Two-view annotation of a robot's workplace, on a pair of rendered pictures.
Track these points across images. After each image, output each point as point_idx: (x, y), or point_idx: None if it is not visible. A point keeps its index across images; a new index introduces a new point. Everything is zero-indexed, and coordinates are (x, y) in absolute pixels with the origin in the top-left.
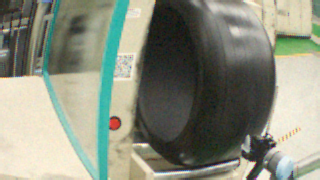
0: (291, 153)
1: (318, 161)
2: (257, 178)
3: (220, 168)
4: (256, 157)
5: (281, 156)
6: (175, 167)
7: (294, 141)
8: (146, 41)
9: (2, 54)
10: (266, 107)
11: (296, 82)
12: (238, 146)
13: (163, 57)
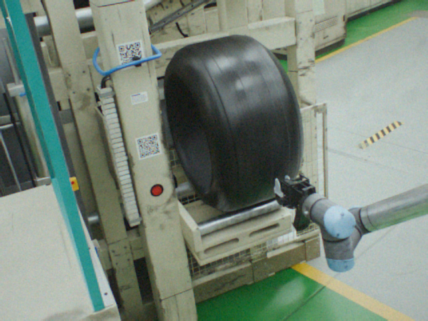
0: (393, 156)
1: (406, 209)
2: (348, 192)
3: (265, 208)
4: (293, 203)
5: (326, 206)
6: None
7: (394, 140)
8: (163, 120)
9: None
10: (291, 148)
11: (383, 67)
12: (271, 188)
13: (194, 118)
